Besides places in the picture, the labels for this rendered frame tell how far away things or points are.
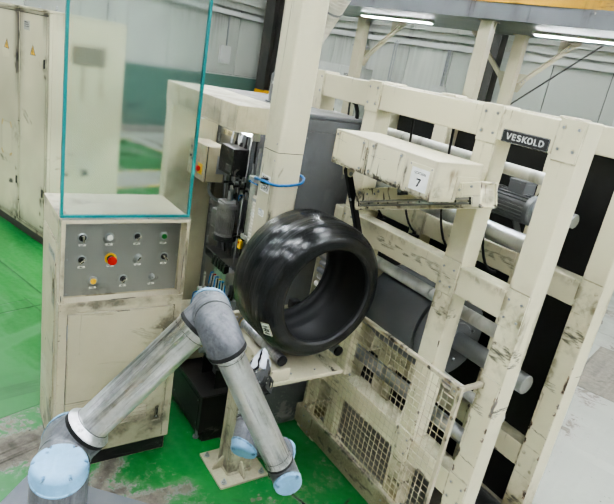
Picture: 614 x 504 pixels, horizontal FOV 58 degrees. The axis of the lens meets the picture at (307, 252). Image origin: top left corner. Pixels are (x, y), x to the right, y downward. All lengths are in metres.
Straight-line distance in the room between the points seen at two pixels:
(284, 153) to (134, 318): 1.03
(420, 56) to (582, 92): 3.32
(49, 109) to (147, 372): 3.88
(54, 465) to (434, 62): 11.26
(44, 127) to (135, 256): 2.97
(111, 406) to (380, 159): 1.29
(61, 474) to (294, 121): 1.49
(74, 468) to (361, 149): 1.50
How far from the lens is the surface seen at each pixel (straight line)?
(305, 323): 2.49
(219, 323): 1.56
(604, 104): 11.01
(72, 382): 2.75
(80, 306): 2.57
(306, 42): 2.29
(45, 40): 5.34
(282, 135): 2.29
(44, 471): 1.71
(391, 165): 2.13
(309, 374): 2.37
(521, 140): 2.15
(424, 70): 12.29
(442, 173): 2.00
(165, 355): 1.70
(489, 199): 2.07
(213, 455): 3.13
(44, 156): 5.45
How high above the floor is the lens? 2.02
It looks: 19 degrees down
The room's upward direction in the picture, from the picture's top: 10 degrees clockwise
